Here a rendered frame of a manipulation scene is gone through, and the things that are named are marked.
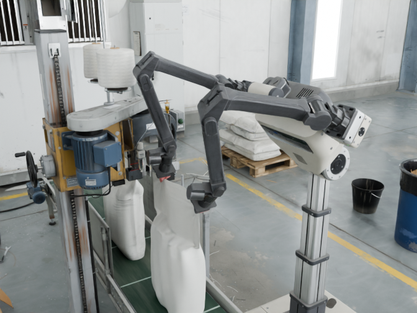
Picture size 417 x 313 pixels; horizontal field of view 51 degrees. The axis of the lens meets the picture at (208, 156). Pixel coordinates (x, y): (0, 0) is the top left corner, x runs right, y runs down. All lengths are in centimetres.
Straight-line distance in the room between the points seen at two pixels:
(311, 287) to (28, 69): 354
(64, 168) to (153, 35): 398
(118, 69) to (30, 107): 302
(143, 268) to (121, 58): 133
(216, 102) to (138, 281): 150
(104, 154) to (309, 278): 116
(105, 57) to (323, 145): 96
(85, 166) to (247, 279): 169
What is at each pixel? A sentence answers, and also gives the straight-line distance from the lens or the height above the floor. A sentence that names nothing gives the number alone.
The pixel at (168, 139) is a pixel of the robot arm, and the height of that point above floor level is 129.
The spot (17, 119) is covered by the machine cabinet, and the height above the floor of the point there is 74.
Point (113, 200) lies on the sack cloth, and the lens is 267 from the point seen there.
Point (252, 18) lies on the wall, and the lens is 748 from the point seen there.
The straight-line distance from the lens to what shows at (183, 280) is 209.
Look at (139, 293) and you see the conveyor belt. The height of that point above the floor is 38.
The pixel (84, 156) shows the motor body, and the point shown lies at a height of 124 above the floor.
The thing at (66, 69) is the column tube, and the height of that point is 159.
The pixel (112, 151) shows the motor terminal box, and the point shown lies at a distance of 191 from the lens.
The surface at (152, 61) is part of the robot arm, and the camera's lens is 181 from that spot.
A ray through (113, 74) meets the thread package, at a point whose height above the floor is 159.
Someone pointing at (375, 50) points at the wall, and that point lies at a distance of 971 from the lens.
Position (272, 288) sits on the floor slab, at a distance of 319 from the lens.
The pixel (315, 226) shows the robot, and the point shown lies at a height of 88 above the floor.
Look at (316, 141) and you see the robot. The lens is 175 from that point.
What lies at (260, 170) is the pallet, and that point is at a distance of 497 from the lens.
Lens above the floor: 188
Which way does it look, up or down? 20 degrees down
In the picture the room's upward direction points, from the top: straight up
